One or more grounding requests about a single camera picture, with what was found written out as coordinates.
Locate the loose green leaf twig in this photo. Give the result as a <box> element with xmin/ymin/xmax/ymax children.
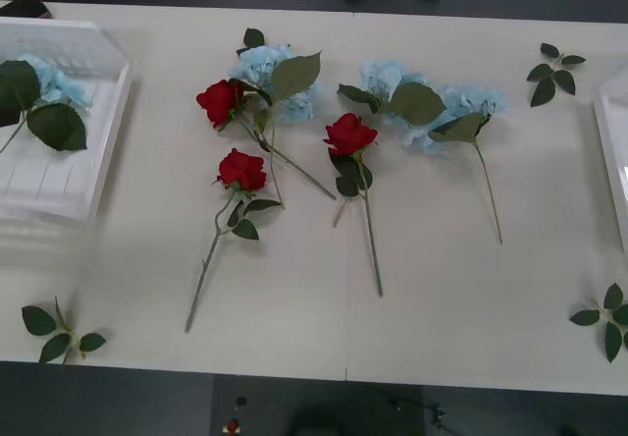
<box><xmin>568</xmin><ymin>282</ymin><xmax>628</xmax><ymax>364</ymax></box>
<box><xmin>526</xmin><ymin>41</ymin><xmax>588</xmax><ymax>109</ymax></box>
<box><xmin>20</xmin><ymin>296</ymin><xmax>108</xmax><ymax>365</ymax></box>

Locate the red artificial rose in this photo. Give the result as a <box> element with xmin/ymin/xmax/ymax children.
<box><xmin>322</xmin><ymin>112</ymin><xmax>385</xmax><ymax>299</ymax></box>
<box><xmin>184</xmin><ymin>147</ymin><xmax>284</xmax><ymax>334</ymax></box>
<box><xmin>195</xmin><ymin>78</ymin><xmax>339</xmax><ymax>201</ymax></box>

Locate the shallow white box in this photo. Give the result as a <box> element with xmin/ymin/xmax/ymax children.
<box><xmin>0</xmin><ymin>16</ymin><xmax>134</xmax><ymax>234</ymax></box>
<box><xmin>592</xmin><ymin>80</ymin><xmax>628</xmax><ymax>260</ymax></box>

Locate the pale blue artificial flower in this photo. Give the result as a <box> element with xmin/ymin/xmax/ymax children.
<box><xmin>399</xmin><ymin>85</ymin><xmax>512</xmax><ymax>246</ymax></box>
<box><xmin>228</xmin><ymin>27</ymin><xmax>325</xmax><ymax>211</ymax></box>
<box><xmin>0</xmin><ymin>52</ymin><xmax>95</xmax><ymax>156</ymax></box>
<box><xmin>333</xmin><ymin>59</ymin><xmax>448</xmax><ymax>229</ymax></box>

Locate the dark flat object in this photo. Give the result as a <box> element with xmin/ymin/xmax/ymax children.
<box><xmin>0</xmin><ymin>0</ymin><xmax>54</xmax><ymax>21</ymax></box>

